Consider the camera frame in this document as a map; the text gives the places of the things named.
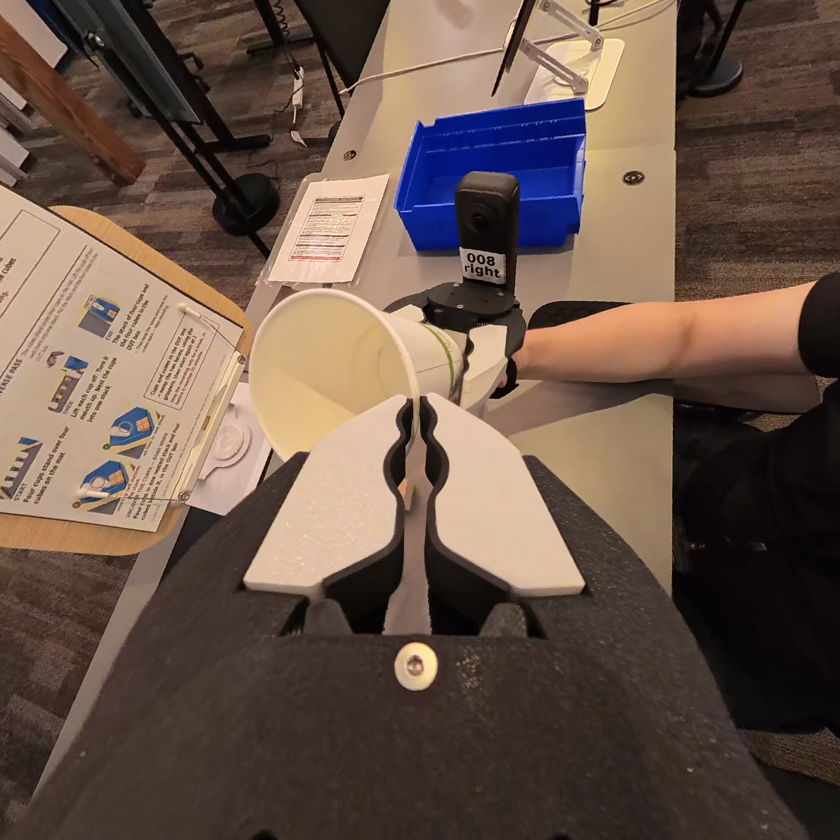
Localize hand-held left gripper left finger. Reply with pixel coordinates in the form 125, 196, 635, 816
243, 394, 413, 634

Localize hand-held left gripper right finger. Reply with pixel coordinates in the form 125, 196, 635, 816
420, 392, 587, 636

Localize white paper cup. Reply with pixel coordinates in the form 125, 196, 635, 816
249, 289, 470, 463

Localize person's right forearm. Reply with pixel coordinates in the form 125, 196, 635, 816
508, 283, 821, 385

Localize blue plastic bin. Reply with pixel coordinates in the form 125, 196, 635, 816
394, 97, 587, 252

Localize laminated paper sheet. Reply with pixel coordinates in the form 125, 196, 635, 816
262, 174, 391, 288

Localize black framed board stand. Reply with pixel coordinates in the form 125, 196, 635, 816
52, 0, 280, 258

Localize wooden document stand white base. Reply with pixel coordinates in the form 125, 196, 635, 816
0, 184, 273, 557

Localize black chair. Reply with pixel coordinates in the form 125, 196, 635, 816
295, 0, 395, 122

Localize person's black clothing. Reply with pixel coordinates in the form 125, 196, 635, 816
669, 272, 840, 769

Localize black pole stand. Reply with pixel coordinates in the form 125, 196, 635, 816
692, 0, 746, 99

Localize printed instruction sheet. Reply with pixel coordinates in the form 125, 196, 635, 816
0, 185, 245, 534

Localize wooden beam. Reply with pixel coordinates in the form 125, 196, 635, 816
0, 13, 145, 186

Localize white cable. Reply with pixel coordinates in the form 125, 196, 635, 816
340, 0, 677, 96

